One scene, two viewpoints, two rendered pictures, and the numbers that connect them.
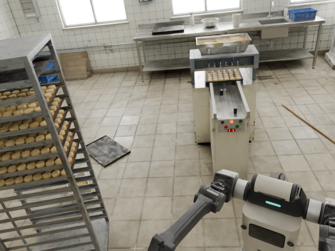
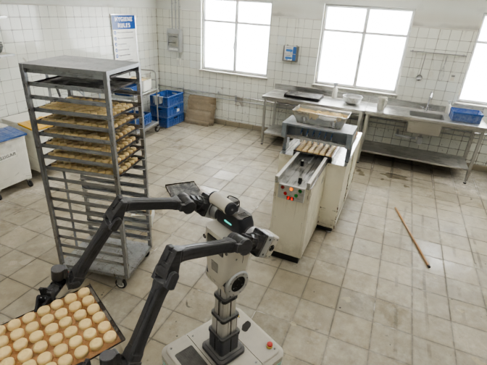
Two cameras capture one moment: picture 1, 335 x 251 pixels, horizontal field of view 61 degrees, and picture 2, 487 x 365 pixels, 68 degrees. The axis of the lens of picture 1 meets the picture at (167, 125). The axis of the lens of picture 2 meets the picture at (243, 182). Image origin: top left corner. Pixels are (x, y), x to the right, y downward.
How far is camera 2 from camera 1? 114 cm
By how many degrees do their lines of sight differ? 13
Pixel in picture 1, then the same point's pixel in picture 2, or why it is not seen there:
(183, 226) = (143, 200)
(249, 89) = (337, 170)
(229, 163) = (284, 234)
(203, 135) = not seen: hidden behind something
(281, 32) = (433, 129)
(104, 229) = (143, 250)
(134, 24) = (272, 82)
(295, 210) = (238, 229)
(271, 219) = (221, 232)
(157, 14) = (299, 77)
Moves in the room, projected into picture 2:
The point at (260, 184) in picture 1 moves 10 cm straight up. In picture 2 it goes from (212, 197) to (213, 179)
